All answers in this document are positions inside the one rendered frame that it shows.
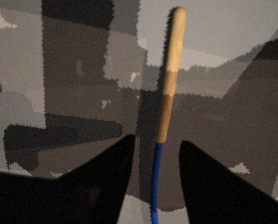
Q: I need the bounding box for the wooden stick with blue string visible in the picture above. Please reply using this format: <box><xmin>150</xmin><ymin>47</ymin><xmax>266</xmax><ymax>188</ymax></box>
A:
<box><xmin>150</xmin><ymin>7</ymin><xmax>187</xmax><ymax>224</ymax></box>

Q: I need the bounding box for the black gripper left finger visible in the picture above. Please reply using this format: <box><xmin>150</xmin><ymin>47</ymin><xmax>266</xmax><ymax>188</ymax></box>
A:
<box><xmin>0</xmin><ymin>134</ymin><xmax>136</xmax><ymax>224</ymax></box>

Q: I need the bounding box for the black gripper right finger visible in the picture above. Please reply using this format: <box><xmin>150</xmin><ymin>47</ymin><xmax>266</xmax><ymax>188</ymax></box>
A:
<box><xmin>179</xmin><ymin>140</ymin><xmax>278</xmax><ymax>224</ymax></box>

